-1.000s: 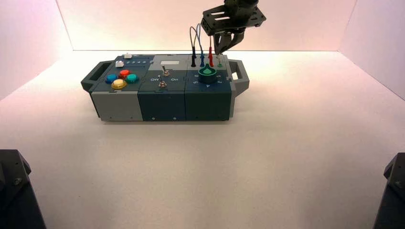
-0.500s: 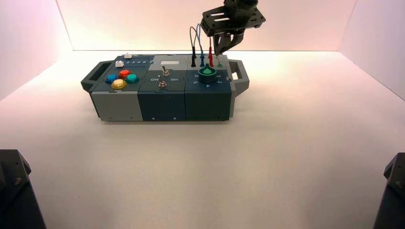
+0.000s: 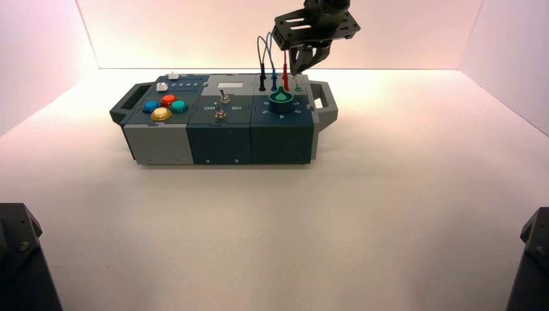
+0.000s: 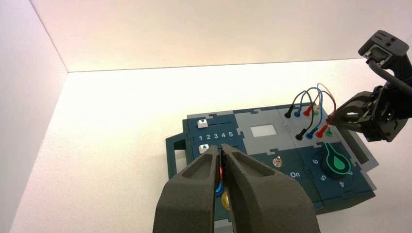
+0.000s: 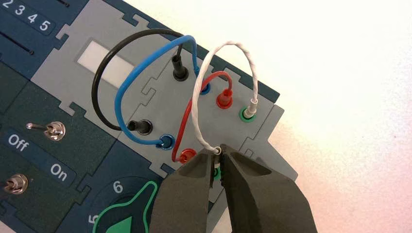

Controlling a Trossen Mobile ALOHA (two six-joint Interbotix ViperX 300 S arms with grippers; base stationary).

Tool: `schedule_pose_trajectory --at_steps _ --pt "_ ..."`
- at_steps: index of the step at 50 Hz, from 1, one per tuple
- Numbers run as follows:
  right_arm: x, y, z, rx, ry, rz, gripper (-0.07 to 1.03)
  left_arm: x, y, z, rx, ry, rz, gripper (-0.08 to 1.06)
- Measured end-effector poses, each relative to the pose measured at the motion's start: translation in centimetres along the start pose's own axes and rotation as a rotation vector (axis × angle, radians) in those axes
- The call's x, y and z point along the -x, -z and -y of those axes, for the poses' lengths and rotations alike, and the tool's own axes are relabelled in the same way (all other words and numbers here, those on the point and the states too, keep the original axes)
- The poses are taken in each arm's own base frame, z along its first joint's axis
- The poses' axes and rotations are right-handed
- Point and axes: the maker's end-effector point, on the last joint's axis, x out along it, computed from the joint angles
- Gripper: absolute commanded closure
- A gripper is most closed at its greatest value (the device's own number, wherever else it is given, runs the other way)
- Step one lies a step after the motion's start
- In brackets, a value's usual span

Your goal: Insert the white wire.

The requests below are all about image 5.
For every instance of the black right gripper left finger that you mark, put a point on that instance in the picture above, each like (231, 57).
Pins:
(183, 199)

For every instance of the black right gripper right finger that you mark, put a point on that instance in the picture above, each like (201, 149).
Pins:
(264, 199)

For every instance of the green banana socket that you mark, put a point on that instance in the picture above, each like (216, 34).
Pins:
(218, 174)
(244, 119)

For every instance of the dark rotary knob green pointer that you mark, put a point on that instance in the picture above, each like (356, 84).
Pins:
(128, 214)

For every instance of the grey and navy control box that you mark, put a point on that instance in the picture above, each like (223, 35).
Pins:
(48, 74)

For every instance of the metal toggle switch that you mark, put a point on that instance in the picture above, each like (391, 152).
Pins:
(53, 130)
(15, 184)

